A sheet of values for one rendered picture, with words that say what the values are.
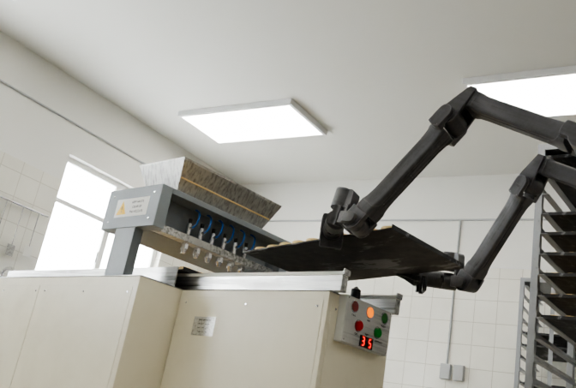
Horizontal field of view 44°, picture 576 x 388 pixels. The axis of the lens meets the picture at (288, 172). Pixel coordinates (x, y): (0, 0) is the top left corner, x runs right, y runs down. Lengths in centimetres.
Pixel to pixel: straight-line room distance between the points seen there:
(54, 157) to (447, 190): 364
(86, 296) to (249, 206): 74
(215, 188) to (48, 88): 376
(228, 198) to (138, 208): 40
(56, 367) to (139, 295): 46
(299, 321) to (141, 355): 62
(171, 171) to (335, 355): 102
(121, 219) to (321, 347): 99
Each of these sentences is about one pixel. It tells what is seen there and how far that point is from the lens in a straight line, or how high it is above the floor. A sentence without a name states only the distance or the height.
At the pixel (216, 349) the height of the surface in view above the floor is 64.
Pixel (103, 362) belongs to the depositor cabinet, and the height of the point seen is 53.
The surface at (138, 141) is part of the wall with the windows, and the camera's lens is 707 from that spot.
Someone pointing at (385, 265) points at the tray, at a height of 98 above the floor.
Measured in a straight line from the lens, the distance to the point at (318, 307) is 216.
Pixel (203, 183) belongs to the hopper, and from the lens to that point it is 278.
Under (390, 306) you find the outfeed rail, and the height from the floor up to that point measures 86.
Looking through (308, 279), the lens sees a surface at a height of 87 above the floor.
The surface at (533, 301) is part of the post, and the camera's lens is 315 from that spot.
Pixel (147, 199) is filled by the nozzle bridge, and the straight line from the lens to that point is 264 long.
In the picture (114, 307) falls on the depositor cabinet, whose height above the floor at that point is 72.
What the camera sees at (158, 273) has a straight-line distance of 270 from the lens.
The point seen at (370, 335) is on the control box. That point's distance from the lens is 226.
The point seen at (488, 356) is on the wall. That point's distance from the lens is 648.
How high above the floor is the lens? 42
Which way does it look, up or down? 20 degrees up
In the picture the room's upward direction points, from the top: 11 degrees clockwise
